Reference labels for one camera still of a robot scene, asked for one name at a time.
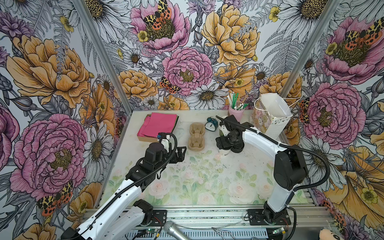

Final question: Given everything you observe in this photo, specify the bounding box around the white paper coffee cup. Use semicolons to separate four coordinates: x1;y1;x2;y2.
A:
219;149;231;157

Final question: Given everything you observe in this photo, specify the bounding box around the cartoon animal gift bag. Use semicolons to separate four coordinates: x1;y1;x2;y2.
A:
250;93;301;140

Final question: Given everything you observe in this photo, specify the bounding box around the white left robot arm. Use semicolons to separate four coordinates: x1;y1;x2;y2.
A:
60;133;187;240

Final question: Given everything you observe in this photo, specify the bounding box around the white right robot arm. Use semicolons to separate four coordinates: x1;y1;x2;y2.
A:
216;115;331;225

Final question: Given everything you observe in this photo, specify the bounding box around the stack of pulp cup carriers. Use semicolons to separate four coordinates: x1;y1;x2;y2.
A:
188;123;206;152

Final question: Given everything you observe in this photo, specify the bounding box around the pink straw holder cup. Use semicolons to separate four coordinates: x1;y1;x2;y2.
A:
228;105;245;122

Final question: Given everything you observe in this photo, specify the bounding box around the teal alarm clock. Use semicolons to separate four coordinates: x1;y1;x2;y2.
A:
205;117;219;132

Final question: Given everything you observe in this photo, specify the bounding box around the wrapped straws bundle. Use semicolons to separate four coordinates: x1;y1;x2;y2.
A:
227;93;249;111

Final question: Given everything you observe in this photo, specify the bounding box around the silver microphone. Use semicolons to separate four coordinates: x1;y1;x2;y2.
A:
164;221;191;240

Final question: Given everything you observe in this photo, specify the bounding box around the pink plush toy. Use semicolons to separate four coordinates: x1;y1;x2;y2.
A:
319;229;344;240

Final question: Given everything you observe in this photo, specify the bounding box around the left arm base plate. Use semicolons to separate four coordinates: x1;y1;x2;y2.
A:
142;210;168;227

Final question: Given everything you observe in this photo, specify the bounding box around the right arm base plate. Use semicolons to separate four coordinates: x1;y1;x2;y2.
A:
245;209;292;226

